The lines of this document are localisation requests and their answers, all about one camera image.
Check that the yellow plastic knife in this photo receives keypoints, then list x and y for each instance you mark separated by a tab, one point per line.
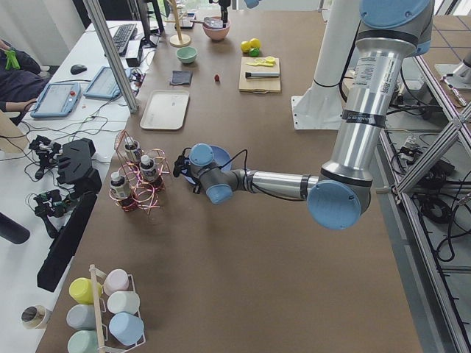
260	62

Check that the white wire cup rack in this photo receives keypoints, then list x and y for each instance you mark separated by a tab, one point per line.
106	342

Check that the yellow cup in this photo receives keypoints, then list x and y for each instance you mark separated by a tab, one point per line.
80	291

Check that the green lime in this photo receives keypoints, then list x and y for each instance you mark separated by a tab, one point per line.
254	52

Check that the grey folded cloth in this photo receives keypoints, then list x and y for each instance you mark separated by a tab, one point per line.
181	77

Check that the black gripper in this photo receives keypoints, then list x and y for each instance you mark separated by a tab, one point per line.
186	170
224	8

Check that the pink cup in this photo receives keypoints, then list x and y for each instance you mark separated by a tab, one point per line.
116	280

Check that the black keyboard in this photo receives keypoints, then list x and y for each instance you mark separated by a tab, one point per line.
123	35

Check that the blue teach pendant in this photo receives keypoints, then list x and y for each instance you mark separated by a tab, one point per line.
103	85
57	100

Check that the steel ice scoop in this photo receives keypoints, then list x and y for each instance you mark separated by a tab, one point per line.
210	22

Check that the black computer mouse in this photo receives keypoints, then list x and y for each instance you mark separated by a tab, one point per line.
78	69

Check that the blue teach pendant far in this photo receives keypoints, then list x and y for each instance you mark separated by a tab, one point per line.
103	85

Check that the dark tea bottle middle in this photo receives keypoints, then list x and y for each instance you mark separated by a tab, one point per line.
149	171

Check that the dark tea bottle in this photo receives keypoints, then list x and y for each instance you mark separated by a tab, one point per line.
122	192
132	149
149	171

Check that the dark tea bottle far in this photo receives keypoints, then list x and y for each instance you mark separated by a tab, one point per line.
132	149

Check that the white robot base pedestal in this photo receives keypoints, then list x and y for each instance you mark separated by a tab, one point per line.
321	105

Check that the yellow lemon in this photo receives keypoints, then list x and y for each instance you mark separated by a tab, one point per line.
255	43
245	46

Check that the dark tea bottle near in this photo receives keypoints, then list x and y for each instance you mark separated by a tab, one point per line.
122	192

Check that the light blue cup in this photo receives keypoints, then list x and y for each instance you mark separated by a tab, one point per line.
126	328

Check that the steel muddler black tip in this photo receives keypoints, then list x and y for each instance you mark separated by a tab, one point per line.
261	75

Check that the tape roll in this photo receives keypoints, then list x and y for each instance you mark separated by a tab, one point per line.
35	317

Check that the pale green cup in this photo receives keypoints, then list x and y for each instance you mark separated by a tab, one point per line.
83	341

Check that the green bowl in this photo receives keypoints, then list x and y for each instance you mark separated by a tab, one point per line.
186	55

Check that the pink bowl with ice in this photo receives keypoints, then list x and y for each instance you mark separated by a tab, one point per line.
216	34

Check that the wooden cutting board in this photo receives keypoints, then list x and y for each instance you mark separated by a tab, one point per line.
267	85

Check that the blue teach pendant near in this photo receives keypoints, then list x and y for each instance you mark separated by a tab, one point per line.
57	100

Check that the copper wire bottle rack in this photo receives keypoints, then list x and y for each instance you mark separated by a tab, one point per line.
145	194

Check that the grey blue cup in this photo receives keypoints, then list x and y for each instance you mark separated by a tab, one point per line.
81	317

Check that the blue round plate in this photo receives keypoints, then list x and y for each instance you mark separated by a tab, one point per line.
221	157

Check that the wooden cup tree stand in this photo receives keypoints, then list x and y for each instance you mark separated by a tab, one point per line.
180	39

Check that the cream rabbit tray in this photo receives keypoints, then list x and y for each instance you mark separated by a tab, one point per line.
165	110

